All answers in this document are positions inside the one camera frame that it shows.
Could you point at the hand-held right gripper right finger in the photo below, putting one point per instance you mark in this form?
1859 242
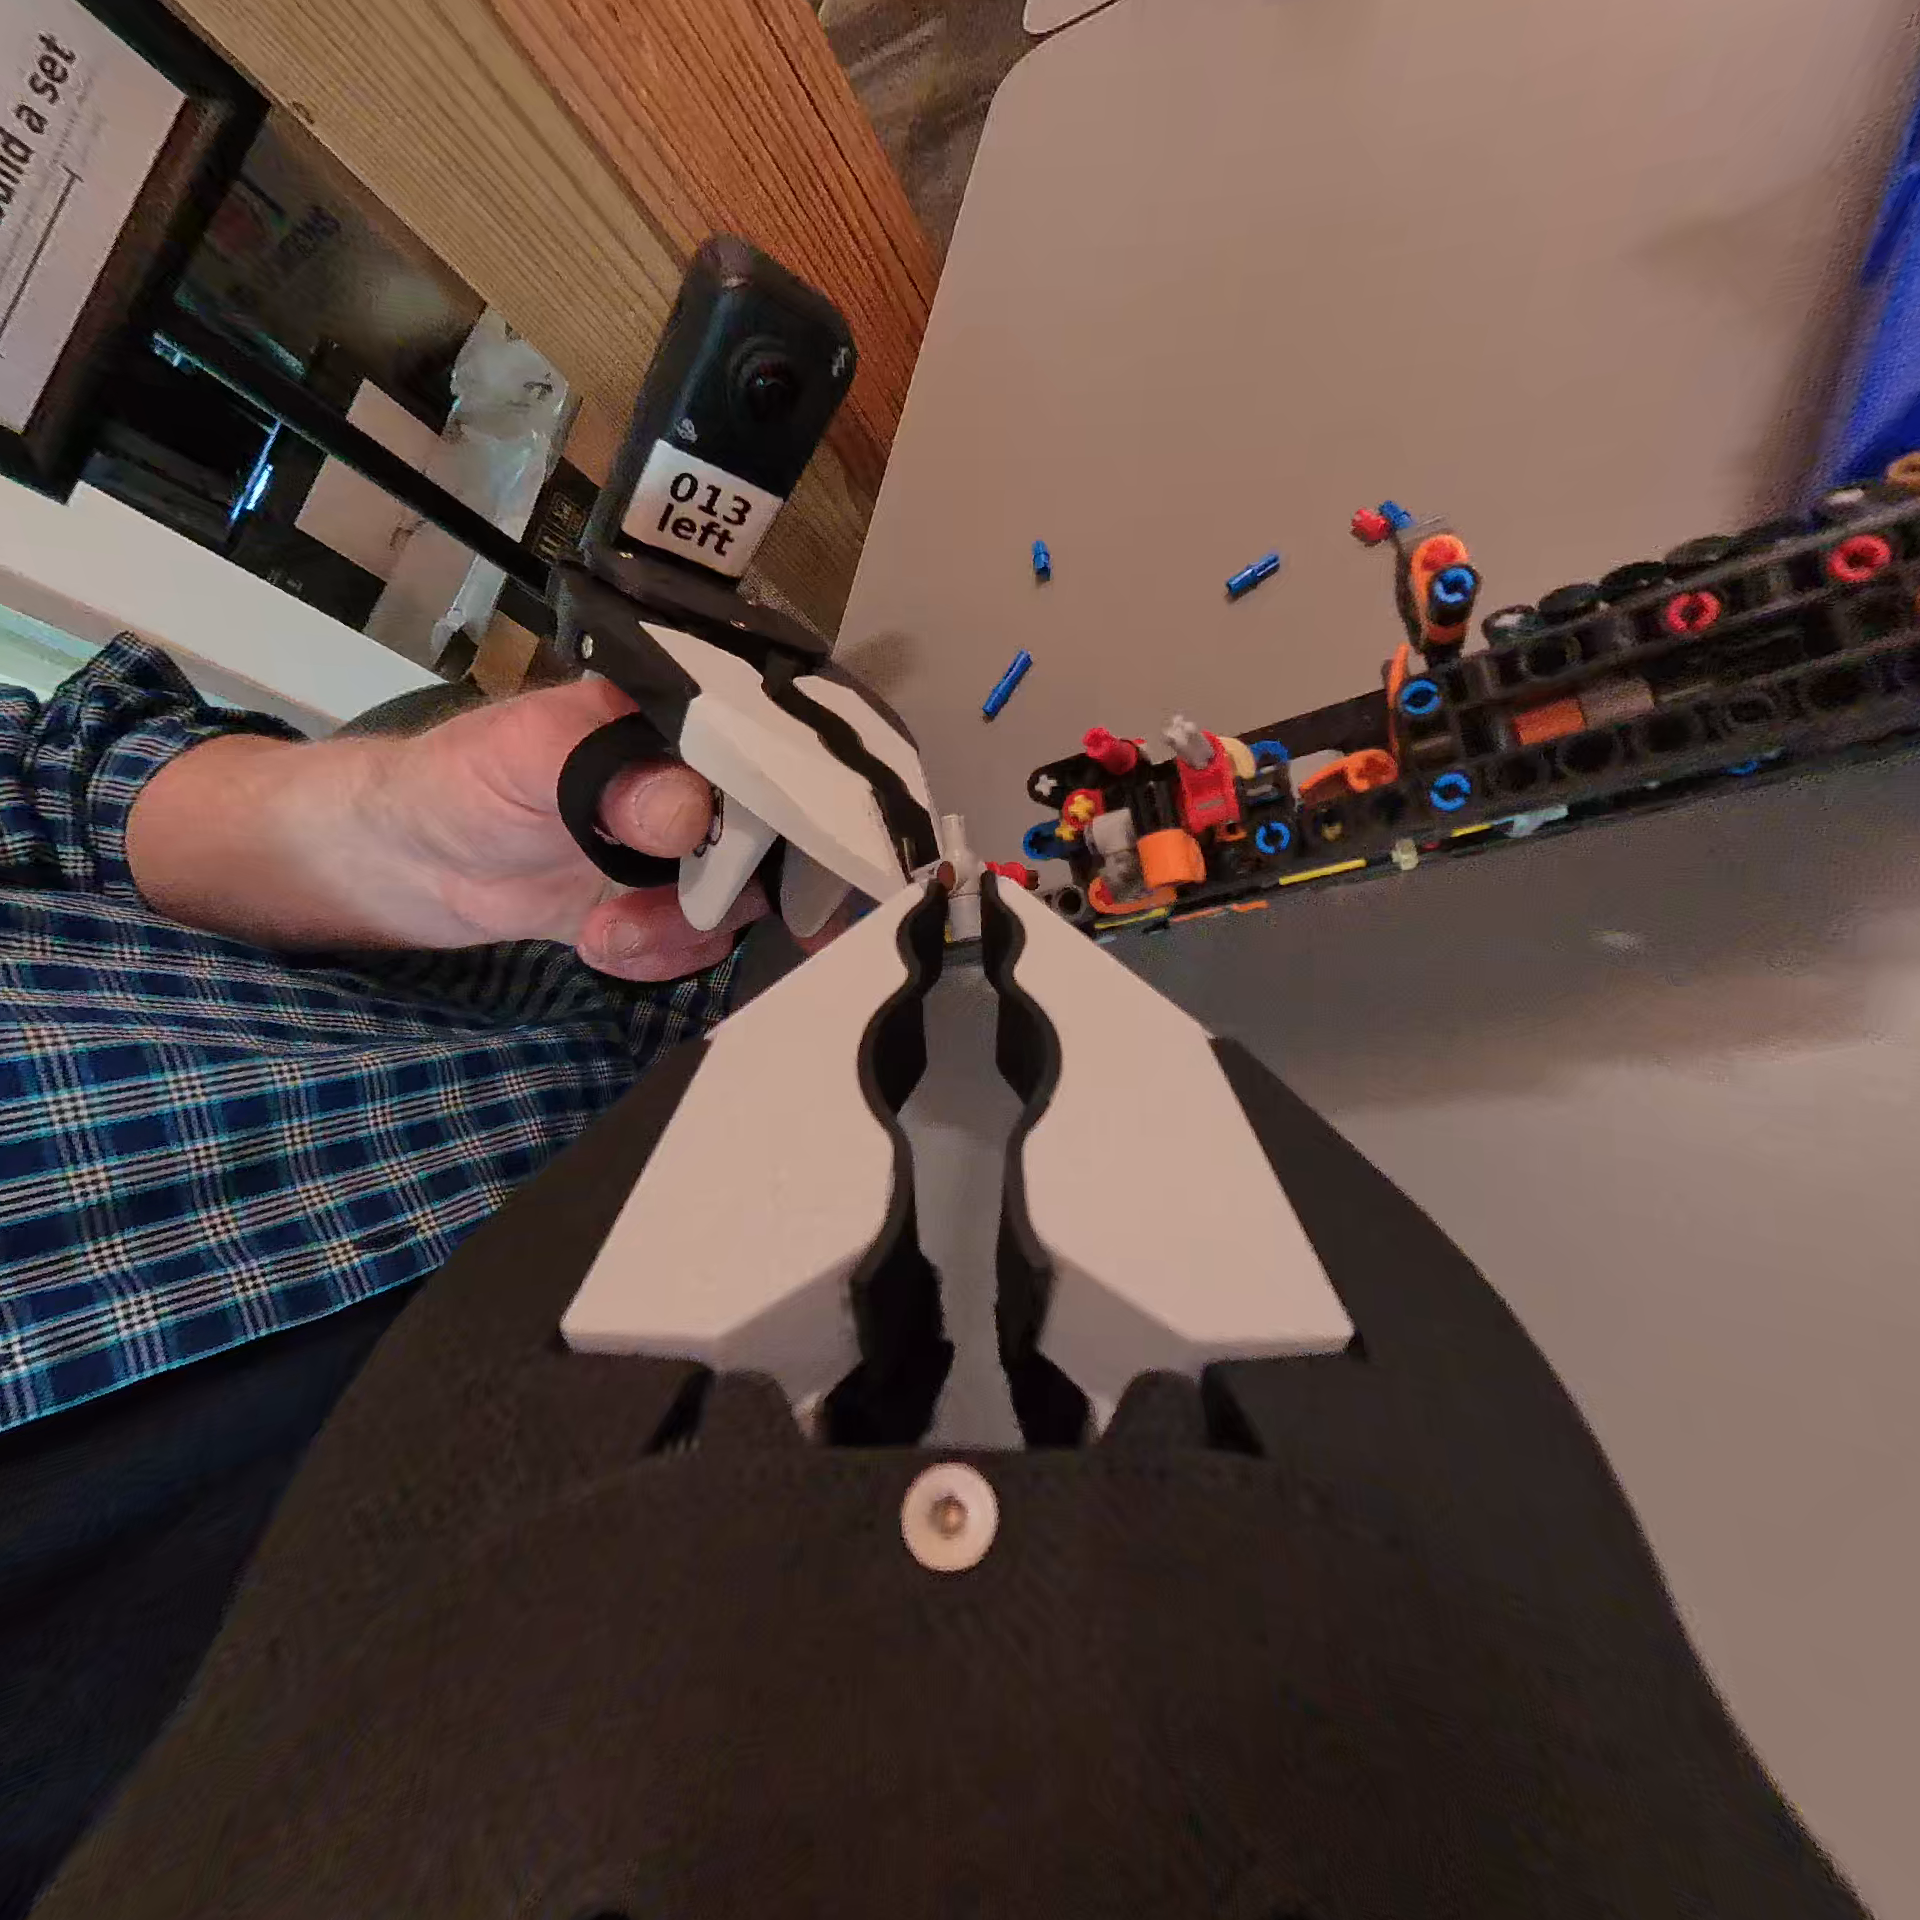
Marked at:
1168 1184

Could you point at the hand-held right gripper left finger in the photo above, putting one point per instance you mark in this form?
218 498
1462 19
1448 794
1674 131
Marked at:
764 1168

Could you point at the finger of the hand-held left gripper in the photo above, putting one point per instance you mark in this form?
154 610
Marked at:
748 749
877 733

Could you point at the small grey lego connector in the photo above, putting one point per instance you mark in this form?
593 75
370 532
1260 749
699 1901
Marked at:
960 893

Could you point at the black and orange lego model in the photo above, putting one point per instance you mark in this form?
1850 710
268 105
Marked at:
1573 705

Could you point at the person's left forearm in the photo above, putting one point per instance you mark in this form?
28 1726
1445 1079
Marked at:
91 749

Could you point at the red and blue lego piece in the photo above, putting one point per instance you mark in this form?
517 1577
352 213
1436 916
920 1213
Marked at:
1373 531

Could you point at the person's left hand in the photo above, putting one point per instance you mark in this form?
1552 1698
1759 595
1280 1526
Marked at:
384 820

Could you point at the clear plastic bag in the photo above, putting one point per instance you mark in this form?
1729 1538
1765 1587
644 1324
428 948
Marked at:
505 437

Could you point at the white cardboard box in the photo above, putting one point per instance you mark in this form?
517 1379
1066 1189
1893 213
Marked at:
365 484

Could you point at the wooden cabinet panel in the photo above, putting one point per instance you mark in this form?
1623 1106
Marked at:
644 134

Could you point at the person in plaid shirt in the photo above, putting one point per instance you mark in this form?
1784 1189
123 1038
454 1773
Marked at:
300 1140

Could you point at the black framed sign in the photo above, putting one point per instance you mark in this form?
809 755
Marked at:
76 213

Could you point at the person's dark garment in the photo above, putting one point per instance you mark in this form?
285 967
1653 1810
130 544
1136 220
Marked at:
110 1622

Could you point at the blue plastic object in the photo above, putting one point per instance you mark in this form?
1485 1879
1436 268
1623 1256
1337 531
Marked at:
1884 328

